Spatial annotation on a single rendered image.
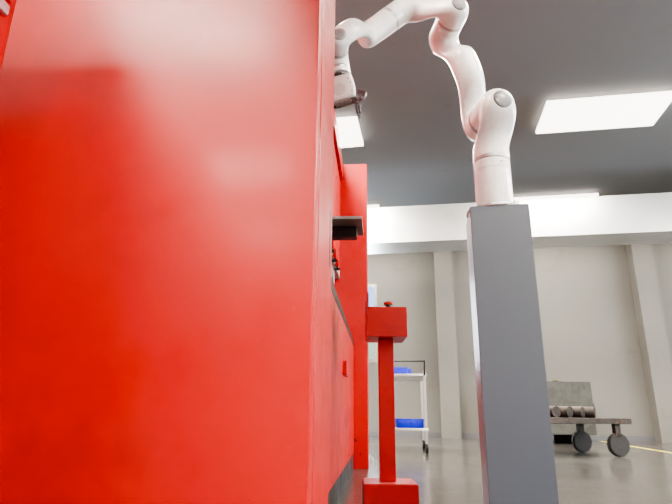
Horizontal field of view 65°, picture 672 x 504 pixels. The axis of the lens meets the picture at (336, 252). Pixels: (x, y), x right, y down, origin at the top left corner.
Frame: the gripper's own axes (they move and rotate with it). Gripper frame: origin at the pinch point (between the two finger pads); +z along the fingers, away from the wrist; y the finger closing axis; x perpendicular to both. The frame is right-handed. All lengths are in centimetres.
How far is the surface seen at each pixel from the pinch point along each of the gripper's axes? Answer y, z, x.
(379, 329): -11, 60, 59
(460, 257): 12, -179, 755
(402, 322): -2, 58, 61
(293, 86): 11, 52, -87
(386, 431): -16, 98, 67
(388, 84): -12, -223, 291
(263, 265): 4, 78, -87
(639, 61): 212, -191, 320
